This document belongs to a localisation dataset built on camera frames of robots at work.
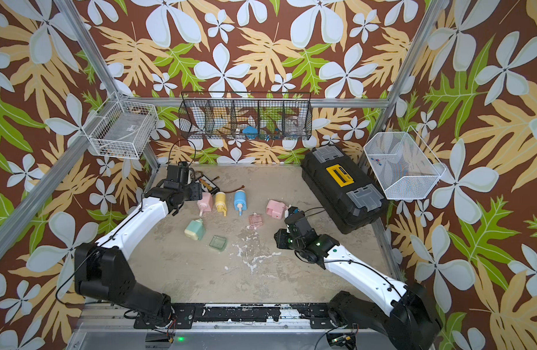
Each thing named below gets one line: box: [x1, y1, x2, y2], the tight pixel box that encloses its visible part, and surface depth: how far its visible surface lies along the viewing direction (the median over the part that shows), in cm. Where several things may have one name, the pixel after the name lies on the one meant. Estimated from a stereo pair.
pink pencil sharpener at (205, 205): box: [196, 191, 214, 217], surface depth 100 cm
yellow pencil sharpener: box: [215, 191, 227, 217], surface depth 100 cm
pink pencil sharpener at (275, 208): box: [265, 199, 289, 220], surface depth 100 cm
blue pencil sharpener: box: [234, 189, 248, 216], surface depth 100 cm
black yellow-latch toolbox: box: [300, 145, 388, 235], surface depth 93 cm
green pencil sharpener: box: [183, 218, 206, 241], surface depth 90 cm
